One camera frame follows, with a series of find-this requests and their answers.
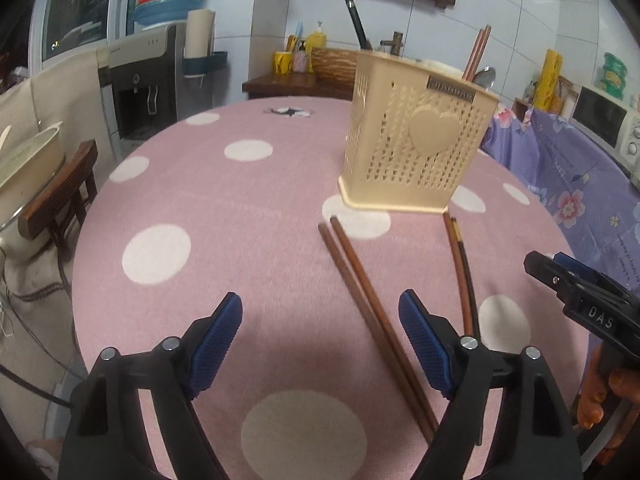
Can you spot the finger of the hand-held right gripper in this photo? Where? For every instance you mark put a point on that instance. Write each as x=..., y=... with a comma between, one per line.
x=547, y=272
x=580, y=271

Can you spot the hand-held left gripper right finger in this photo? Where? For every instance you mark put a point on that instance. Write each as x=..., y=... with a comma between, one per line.
x=425, y=347

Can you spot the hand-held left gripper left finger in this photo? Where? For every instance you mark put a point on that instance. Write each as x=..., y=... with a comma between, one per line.
x=215, y=345

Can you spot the brown wooden chopstick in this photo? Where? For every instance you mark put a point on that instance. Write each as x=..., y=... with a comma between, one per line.
x=467, y=270
x=480, y=52
x=472, y=52
x=378, y=310
x=459, y=270
x=364, y=310

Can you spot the cream plastic utensil holder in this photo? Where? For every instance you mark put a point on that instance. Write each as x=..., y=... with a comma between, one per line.
x=400, y=160

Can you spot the large metal spoon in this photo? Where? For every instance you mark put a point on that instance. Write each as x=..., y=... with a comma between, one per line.
x=485, y=79

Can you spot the person's right hand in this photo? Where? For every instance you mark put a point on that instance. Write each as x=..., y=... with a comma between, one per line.
x=590, y=400

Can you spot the purple floral cloth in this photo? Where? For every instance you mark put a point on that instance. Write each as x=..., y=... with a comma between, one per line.
x=575, y=185

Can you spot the white microwave oven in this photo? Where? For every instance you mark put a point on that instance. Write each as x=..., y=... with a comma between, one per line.
x=597, y=115

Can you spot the dark wooden chair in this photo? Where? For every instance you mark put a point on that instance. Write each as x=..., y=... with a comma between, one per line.
x=55, y=195

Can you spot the grey water dispenser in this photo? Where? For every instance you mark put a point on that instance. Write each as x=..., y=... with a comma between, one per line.
x=145, y=100

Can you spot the cream cooking pot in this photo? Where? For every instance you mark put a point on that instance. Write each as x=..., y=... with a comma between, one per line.
x=30, y=160

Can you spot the wooden counter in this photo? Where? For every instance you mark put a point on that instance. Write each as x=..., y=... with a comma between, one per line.
x=290, y=85

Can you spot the bronze faucet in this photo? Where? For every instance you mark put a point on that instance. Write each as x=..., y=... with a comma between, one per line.
x=396, y=42

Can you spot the grey blue cup holder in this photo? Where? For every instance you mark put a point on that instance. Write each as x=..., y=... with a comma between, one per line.
x=207, y=64

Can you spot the yellow toothbrush cup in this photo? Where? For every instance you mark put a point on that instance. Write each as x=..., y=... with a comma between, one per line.
x=282, y=64

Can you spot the wicker pattern basin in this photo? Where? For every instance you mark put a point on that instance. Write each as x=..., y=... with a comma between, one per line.
x=332, y=67

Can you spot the pink cup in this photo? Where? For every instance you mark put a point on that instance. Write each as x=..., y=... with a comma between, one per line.
x=300, y=62

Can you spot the paper cup stack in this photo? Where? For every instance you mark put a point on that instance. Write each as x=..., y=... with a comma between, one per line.
x=200, y=32

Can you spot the yellow soap bottle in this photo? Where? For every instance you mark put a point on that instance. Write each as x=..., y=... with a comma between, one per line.
x=316, y=42

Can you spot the window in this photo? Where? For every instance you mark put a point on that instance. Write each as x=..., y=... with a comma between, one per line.
x=75, y=5

